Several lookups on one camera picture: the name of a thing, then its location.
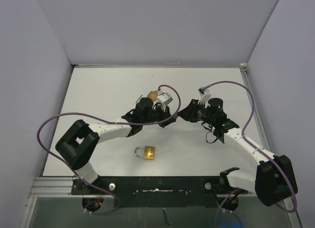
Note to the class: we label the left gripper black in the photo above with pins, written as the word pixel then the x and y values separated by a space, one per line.
pixel 166 116

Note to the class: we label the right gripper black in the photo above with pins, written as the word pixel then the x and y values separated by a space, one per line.
pixel 189 113

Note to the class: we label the brass padlock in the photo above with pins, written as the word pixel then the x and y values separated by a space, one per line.
pixel 151 97
pixel 148 152

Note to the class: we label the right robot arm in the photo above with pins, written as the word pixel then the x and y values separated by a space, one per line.
pixel 273 180

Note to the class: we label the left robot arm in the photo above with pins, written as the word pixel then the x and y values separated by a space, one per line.
pixel 77 145

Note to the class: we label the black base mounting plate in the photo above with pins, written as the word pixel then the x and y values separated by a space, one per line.
pixel 152 191

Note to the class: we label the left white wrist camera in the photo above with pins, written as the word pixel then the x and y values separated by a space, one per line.
pixel 164 99

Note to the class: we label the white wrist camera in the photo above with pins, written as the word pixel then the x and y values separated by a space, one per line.
pixel 164 99
pixel 205 95

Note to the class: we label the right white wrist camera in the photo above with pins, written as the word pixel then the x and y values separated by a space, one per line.
pixel 205 95

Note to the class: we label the aluminium right rail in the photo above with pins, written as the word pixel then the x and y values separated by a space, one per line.
pixel 257 117

